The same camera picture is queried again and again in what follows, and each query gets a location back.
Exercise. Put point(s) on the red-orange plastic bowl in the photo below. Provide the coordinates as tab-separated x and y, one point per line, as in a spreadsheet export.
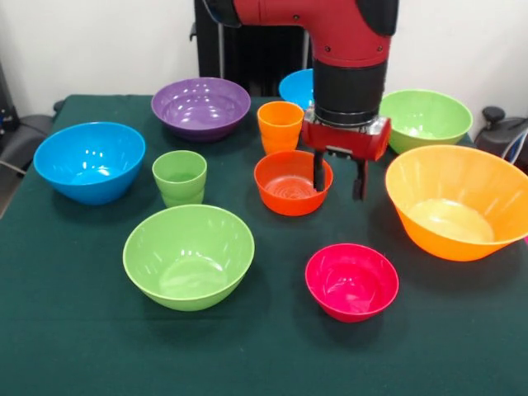
288	204

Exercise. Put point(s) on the orange plastic cup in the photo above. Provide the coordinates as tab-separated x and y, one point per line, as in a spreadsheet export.
280	123

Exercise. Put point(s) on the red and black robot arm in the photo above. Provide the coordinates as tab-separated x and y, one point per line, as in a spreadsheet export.
350	33

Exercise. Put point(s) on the large orange plastic bowl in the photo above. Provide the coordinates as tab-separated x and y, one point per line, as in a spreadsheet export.
453	222

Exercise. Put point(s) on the green plastic cup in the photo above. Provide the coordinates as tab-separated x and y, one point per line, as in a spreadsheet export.
179	185

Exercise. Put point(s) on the dark grey chair base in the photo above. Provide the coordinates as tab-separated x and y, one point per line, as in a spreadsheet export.
499	132
24	136

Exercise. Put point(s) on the green plastic bowl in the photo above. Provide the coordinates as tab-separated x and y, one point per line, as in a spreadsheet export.
187	264
429	119

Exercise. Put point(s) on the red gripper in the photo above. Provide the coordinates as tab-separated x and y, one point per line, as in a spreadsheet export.
346	142

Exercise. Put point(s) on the purple plastic bowl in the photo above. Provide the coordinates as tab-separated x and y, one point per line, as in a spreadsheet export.
201	107

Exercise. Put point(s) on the blue plastic bowl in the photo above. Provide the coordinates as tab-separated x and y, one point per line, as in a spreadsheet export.
295	88
88	165

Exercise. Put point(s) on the dark green table cloth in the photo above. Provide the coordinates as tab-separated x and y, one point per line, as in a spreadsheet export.
264	354

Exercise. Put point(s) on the pink plastic bowl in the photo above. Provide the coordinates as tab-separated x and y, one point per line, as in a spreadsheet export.
350	284

